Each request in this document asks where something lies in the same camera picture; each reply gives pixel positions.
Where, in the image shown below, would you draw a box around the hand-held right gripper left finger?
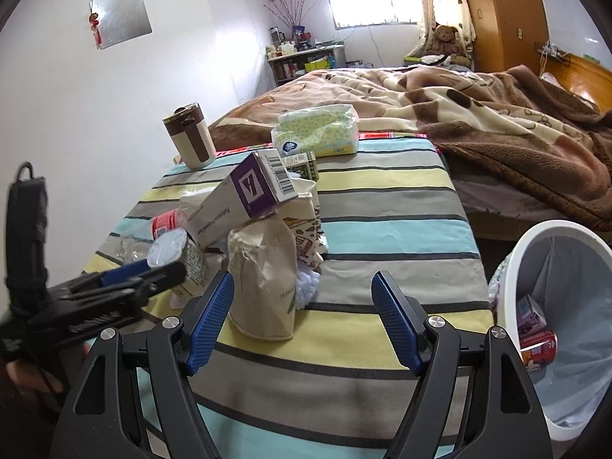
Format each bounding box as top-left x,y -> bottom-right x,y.
50,270 -> 235,459

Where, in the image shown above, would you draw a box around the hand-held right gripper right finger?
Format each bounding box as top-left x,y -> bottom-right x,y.
370,270 -> 555,459

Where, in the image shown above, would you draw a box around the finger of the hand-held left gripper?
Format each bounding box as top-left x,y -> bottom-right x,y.
82,261 -> 188,293
67,281 -> 161,334

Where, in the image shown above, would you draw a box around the foil lid yogurt cup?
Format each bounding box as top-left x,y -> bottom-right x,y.
146,228 -> 208,297

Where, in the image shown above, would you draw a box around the clear plastic bottle red label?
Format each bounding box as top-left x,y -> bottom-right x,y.
112,208 -> 192,269

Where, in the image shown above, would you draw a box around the beige paper bag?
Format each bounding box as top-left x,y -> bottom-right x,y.
226,210 -> 299,342

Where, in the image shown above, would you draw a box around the pale blue foam net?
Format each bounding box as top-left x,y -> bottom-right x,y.
294,265 -> 323,309

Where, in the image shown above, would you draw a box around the white trash bin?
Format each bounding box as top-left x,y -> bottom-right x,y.
488,220 -> 612,443

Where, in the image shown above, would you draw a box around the person's left hand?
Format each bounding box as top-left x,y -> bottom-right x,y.
5,339 -> 93,397

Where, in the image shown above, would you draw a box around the striped table cloth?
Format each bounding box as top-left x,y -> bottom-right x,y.
48,131 -> 495,459

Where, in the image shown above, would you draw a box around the patterned paper bag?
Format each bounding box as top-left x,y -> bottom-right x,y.
282,191 -> 330,269

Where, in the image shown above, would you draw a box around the purple and white carton box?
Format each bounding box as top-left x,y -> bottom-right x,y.
184,149 -> 298,252

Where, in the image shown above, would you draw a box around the small purple drink carton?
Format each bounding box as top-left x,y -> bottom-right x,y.
516,295 -> 547,335

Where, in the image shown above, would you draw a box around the brown and cream travel mug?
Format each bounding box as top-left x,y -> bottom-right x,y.
161,102 -> 215,170

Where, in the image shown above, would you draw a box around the red drink can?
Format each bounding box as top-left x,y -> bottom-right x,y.
519,330 -> 558,371

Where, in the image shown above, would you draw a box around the pale bed sheet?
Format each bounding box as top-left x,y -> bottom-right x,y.
454,172 -> 575,230

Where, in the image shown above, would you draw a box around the small green cardboard box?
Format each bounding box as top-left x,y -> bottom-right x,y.
282,151 -> 320,182

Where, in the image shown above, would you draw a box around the pale bin liner bag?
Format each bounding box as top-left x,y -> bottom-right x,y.
488,234 -> 612,428

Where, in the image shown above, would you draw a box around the green patterned tissue pack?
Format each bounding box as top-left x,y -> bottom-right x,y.
271,104 -> 360,158

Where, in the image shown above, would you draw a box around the red hanging ornament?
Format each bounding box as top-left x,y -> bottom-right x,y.
87,2 -> 105,46

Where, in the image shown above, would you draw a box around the brown patterned blanket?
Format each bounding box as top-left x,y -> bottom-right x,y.
208,64 -> 612,233

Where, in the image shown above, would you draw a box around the cluttered shelf unit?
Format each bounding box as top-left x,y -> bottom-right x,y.
265,43 -> 347,88

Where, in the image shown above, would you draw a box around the brown teddy bear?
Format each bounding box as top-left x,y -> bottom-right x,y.
425,24 -> 472,65

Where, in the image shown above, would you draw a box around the barred window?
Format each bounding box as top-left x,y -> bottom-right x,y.
326,0 -> 424,29

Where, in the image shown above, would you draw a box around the wooden headboard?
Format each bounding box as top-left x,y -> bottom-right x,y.
545,52 -> 612,111

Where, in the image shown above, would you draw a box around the bare decorative branches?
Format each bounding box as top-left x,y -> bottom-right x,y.
264,0 -> 322,29

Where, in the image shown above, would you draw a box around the wooden wardrobe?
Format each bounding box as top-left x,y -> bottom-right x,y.
454,0 -> 550,75

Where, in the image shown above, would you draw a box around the silver foil wall sheet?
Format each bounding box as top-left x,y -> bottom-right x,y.
89,0 -> 153,51

